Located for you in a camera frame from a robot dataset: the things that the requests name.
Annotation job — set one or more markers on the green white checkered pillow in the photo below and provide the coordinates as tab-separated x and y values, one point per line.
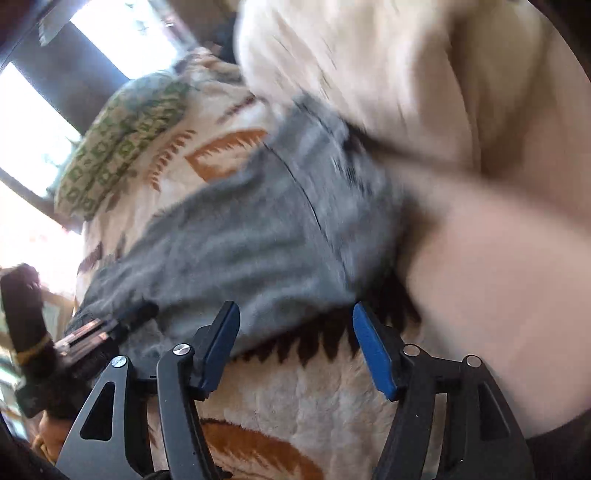
130	120

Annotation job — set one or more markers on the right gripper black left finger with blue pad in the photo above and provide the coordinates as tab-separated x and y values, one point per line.
130	428

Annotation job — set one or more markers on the pink bed sheet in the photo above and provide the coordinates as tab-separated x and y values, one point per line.
504	269

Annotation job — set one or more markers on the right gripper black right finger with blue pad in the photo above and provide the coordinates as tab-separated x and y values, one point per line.
452	419

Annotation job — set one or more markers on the leaf patterned cream blanket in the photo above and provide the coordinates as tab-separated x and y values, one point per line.
300	405

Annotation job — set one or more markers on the grey denim pants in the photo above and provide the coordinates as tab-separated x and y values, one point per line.
306	227

